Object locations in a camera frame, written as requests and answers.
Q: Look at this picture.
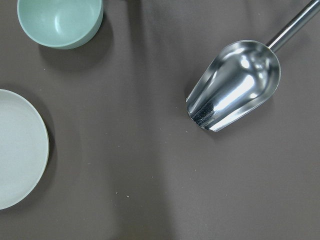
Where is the mint green bowl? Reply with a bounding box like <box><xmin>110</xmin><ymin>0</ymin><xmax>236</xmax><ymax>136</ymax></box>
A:
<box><xmin>16</xmin><ymin>0</ymin><xmax>104</xmax><ymax>50</ymax></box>

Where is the steel scoop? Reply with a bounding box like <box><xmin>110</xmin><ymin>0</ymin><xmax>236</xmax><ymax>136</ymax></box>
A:
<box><xmin>186</xmin><ymin>0</ymin><xmax>320</xmax><ymax>132</ymax></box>

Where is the cream round plate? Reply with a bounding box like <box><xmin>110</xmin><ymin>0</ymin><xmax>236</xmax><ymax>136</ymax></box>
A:
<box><xmin>0</xmin><ymin>89</ymin><xmax>50</xmax><ymax>210</ymax></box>

